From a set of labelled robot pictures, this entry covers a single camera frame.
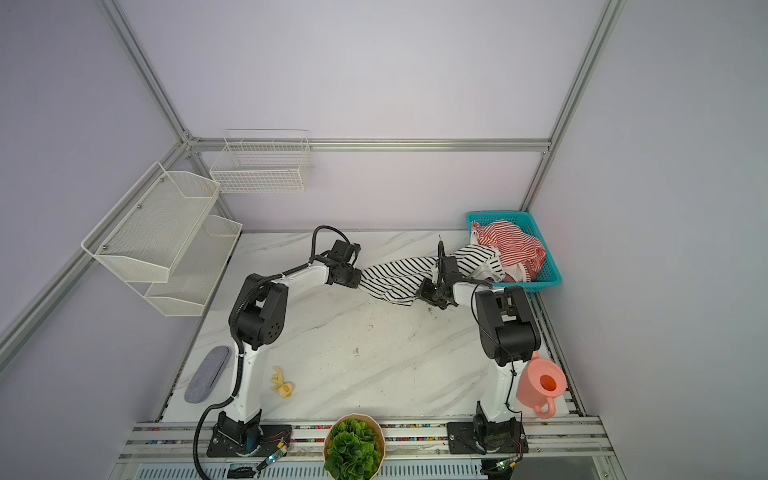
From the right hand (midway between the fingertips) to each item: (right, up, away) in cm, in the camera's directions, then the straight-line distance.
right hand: (417, 291), depth 100 cm
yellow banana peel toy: (-39, -24, -20) cm, 50 cm away
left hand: (-23, +4, +4) cm, 24 cm away
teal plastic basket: (+44, +6, -2) cm, 45 cm away
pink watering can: (+28, -19, -28) cm, 44 cm away
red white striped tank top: (+37, +13, +4) cm, 39 cm away
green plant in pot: (-17, -30, -37) cm, 50 cm away
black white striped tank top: (-6, +3, +1) cm, 7 cm away
